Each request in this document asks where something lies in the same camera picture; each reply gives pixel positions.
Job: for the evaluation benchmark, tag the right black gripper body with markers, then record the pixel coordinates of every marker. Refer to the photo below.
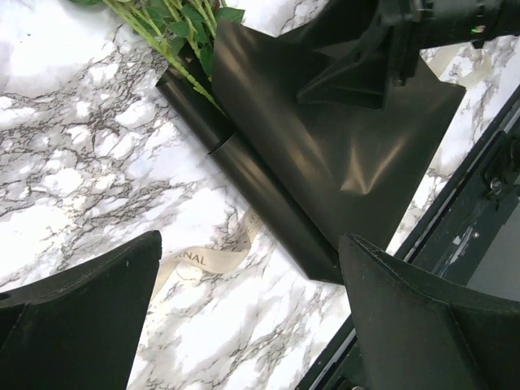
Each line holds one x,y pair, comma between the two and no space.
420,25

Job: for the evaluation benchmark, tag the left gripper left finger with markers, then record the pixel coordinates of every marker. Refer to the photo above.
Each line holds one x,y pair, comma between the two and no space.
80,328

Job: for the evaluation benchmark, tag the black wrapping paper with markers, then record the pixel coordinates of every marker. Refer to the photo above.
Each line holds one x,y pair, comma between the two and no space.
313,171

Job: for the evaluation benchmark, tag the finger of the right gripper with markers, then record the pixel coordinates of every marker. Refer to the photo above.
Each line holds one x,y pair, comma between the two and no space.
360,77
339,21

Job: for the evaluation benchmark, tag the cream ribbon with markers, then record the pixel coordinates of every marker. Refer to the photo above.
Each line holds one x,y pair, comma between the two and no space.
222,261

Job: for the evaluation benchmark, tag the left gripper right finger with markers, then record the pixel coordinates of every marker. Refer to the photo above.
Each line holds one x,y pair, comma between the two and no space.
418,331

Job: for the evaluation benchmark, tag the pink flower bouquet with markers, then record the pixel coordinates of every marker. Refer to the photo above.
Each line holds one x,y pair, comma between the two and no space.
170,25

